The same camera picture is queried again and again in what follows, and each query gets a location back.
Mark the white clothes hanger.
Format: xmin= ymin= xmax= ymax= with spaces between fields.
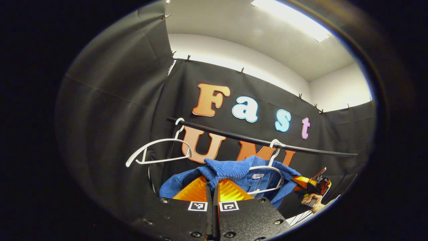
xmin=125 ymin=118 xmax=193 ymax=168
xmin=247 ymin=139 xmax=285 ymax=195

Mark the blue corduroy jacket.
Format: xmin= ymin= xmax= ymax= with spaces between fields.
xmin=159 ymin=156 xmax=302 ymax=210

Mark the black clothes rack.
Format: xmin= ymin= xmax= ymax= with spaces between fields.
xmin=166 ymin=116 xmax=358 ymax=158

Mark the long ceiling light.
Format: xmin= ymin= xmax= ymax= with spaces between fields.
xmin=251 ymin=0 xmax=331 ymax=43

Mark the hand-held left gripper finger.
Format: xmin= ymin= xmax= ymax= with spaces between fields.
xmin=133 ymin=176 xmax=215 ymax=241
xmin=214 ymin=178 xmax=292 ymax=241

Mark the black backdrop cloth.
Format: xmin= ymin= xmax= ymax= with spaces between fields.
xmin=55 ymin=0 xmax=377 ymax=228

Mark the row of black clips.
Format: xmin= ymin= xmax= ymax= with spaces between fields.
xmin=162 ymin=13 xmax=351 ymax=114

